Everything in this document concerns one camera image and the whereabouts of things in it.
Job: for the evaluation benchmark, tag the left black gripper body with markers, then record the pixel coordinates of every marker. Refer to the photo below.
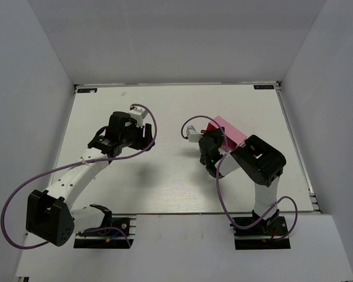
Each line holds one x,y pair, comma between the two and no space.
142,136

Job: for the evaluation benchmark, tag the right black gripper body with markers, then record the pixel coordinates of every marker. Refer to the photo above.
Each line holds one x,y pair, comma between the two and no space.
206,142

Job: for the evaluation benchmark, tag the pink plastic box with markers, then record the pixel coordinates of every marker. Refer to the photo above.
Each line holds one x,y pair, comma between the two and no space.
224,134

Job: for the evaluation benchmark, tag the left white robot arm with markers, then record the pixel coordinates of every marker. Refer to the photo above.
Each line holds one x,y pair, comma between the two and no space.
50,214

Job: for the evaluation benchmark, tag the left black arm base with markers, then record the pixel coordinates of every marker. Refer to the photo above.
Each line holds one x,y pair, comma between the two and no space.
119,237

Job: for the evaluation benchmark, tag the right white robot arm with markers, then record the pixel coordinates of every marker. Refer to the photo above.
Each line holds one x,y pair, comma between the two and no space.
262,163

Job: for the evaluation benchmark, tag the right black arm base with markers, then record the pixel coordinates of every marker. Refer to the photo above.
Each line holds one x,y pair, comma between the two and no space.
274,238

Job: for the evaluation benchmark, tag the left blue table label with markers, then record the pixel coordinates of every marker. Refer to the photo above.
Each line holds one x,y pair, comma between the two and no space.
87,90

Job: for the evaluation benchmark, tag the blue table label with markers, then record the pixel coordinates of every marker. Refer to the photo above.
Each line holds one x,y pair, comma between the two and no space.
87,90
263,87

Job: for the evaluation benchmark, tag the right blue table label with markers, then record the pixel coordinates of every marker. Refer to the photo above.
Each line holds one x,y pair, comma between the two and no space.
263,87

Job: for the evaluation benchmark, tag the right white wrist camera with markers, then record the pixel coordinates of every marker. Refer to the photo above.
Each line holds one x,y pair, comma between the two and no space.
193,135

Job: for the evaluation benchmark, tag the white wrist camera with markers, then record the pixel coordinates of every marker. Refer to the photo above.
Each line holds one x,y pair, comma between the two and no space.
193,135
139,114

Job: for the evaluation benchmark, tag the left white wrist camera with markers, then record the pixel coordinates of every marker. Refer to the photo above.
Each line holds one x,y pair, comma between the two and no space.
139,114

